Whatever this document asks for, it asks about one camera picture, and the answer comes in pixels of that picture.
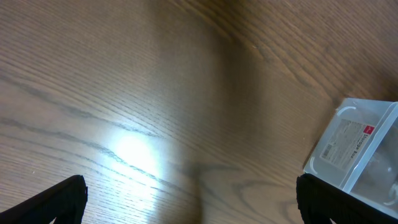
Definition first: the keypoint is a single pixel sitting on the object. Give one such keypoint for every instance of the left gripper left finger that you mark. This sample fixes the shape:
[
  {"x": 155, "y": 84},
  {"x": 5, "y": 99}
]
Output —
[{"x": 63, "y": 203}]

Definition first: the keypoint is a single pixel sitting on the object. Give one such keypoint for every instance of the clear plastic storage container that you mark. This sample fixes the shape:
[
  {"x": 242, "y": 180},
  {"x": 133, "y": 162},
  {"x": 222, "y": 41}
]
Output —
[{"x": 357, "y": 153}]

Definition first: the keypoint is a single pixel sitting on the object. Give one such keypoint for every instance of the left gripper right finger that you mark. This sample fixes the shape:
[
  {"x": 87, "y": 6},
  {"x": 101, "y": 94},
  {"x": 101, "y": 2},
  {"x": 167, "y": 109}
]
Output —
[{"x": 322, "y": 203}]

